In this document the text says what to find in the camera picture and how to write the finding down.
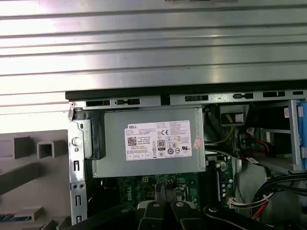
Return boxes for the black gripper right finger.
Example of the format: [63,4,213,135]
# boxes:
[167,184,295,230]

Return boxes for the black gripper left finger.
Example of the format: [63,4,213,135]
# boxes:
[71,184,172,230]

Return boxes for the RAM stick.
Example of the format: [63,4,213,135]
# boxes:
[215,167,223,203]
[0,212,32,222]

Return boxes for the light grey gripper side plate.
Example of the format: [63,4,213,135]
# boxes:
[137,200,200,209]

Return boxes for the CPU socket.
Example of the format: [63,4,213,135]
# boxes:
[173,183,190,203]

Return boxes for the green motherboard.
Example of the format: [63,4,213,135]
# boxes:
[117,155,237,213]

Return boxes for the grey power supply unit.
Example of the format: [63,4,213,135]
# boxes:
[92,106,207,178]

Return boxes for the grey parts rack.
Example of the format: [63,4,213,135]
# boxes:
[0,129,72,230]

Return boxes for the grey metal drive cage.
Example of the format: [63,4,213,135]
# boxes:
[239,99,307,175]

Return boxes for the black open PC case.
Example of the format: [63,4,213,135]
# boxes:
[65,80,307,230]

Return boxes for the blue drive bay latch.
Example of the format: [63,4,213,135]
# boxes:
[295,100,307,166]

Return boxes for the yellow wires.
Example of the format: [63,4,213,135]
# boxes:
[205,114,236,147]

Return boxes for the black wire bundle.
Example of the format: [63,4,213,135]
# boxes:
[249,173,307,218]

